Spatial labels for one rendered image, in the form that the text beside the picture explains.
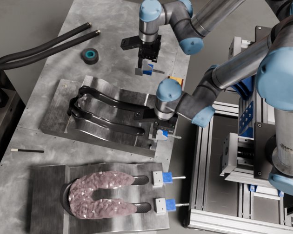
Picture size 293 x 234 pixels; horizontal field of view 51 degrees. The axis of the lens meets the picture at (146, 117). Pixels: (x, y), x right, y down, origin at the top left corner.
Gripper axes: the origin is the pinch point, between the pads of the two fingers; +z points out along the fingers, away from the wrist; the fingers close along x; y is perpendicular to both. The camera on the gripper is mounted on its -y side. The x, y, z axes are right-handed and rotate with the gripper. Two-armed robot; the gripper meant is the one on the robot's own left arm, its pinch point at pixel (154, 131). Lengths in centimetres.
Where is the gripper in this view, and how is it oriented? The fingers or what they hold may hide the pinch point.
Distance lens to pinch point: 127.6
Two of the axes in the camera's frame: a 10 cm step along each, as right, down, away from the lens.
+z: -0.5, 4.5, 8.9
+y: 9.8, 2.1, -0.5
